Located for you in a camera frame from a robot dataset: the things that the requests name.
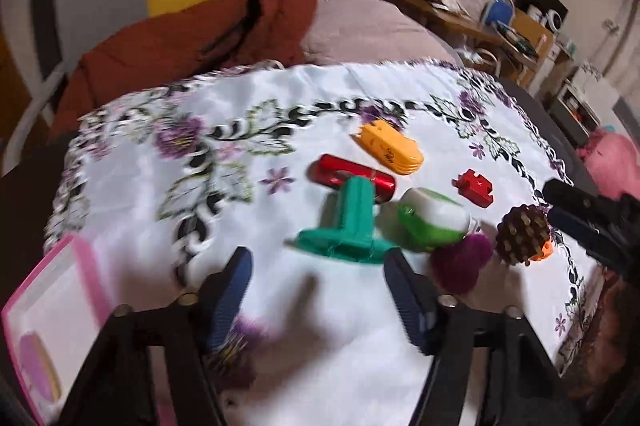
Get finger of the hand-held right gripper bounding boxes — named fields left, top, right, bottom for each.
left=542, top=180, right=640, bottom=231
left=547, top=207, right=633, bottom=277

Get pink and white tray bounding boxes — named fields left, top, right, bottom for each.
left=0, top=233, right=176, bottom=426

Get pale pink blanket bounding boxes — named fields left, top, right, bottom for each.
left=302, top=0, right=463, bottom=69

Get purple oblong item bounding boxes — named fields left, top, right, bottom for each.
left=19, top=331, right=63, bottom=404

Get red metallic cylinder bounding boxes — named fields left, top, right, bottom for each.
left=306, top=153, right=399, bottom=205

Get green plastic T-shaped piece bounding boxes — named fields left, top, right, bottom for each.
left=285, top=176, right=401, bottom=264

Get green and white plastic case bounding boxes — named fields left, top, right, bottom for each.
left=377, top=187, right=481, bottom=253

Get magenta plastic spool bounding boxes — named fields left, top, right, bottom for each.
left=430, top=233, right=495, bottom=295

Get rust brown jacket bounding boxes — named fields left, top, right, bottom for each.
left=50, top=0, right=318, bottom=139

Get orange linked cubes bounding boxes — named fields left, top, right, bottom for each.
left=530, top=238, right=555, bottom=263

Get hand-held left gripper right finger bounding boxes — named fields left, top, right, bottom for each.
left=382, top=248, right=576, bottom=426

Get white cabinet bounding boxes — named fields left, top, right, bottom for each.
left=547, top=66, right=621, bottom=147

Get brown pine cone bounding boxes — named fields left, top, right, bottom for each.
left=495, top=204, right=552, bottom=265

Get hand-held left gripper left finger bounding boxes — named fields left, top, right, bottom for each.
left=57, top=247, right=254, bottom=426

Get pink cushion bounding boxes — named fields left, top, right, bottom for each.
left=577, top=131, right=640, bottom=201

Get wooden board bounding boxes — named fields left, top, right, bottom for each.
left=511, top=8, right=556, bottom=56

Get yellow ridged plastic toy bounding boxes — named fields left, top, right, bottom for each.
left=351, top=121, right=425, bottom=177

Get white floral embroidered tablecloth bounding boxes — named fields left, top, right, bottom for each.
left=44, top=58, right=608, bottom=426

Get wooden side table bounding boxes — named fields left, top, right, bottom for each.
left=372, top=0, right=538, bottom=71

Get red notched plastic block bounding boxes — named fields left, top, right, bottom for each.
left=451, top=169, right=496, bottom=208

